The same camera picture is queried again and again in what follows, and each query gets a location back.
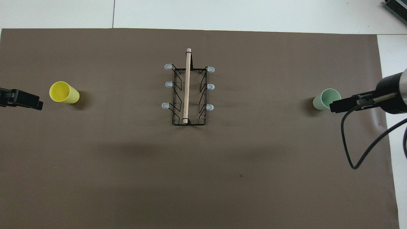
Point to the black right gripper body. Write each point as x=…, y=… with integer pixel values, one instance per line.
x=391, y=86

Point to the light green plastic cup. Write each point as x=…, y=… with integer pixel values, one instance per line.
x=322, y=100

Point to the yellow plastic cup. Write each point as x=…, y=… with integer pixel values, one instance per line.
x=65, y=93

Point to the dark finned electronic device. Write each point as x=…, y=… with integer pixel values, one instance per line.
x=397, y=5

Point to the brown table mat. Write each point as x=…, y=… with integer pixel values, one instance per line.
x=95, y=159

